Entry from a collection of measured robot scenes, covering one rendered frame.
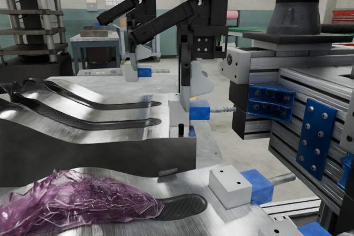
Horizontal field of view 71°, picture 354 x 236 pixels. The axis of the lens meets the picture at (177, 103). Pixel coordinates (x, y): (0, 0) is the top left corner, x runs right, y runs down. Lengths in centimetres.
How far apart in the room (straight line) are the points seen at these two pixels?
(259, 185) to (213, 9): 28
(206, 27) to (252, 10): 747
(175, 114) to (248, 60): 33
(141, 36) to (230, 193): 28
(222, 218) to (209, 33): 27
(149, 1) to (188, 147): 43
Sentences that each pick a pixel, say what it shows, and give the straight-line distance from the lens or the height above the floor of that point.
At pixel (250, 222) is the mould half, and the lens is 33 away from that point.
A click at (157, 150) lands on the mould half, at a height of 86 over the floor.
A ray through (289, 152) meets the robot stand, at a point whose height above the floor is 73.
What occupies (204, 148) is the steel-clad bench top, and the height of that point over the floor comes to 80.
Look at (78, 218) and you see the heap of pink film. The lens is 28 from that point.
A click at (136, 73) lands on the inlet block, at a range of 73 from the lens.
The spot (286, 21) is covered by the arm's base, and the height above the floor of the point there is 107.
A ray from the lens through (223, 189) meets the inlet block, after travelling 34.
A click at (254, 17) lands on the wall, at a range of 791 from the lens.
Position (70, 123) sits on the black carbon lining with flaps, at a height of 89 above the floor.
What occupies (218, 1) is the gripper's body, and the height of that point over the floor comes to 111.
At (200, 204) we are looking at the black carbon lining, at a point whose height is 85.
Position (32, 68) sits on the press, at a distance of 439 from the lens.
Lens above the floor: 108
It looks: 19 degrees down
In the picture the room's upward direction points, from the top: straight up
